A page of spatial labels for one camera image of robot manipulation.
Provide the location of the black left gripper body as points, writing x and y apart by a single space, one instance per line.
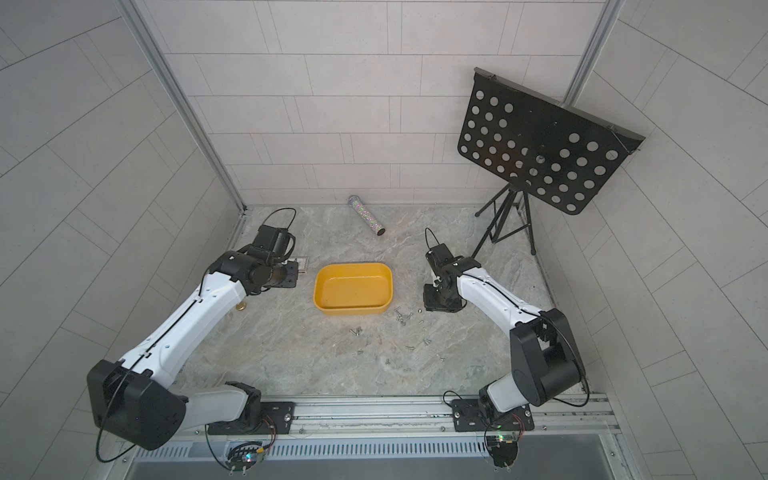
284 275

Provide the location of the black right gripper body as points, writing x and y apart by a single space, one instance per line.
437 298

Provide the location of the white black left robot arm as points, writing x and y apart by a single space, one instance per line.
132 399

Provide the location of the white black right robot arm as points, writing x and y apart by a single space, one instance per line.
544 358

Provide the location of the playing card box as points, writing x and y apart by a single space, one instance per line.
302 263

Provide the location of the yellow plastic storage box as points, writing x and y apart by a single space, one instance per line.
353 289

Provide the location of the silver screw cluster screw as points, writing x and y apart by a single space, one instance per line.
402 318

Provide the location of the rhinestone silver microphone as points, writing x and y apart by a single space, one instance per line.
371 221

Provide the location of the right green circuit board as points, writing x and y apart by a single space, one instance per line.
503 450

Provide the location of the green circuit board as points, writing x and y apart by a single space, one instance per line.
241 458
503 450

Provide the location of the black perforated music stand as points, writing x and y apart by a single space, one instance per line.
557 154

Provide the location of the left green circuit board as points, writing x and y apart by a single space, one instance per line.
241 458

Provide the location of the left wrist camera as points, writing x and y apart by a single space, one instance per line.
273 244

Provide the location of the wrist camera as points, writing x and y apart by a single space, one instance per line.
273 244
439 257

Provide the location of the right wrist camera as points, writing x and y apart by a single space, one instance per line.
439 257

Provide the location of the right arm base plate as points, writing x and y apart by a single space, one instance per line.
472 415

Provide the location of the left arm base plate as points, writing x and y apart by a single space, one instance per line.
265 418

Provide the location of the aluminium rail frame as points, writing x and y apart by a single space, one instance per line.
410 437

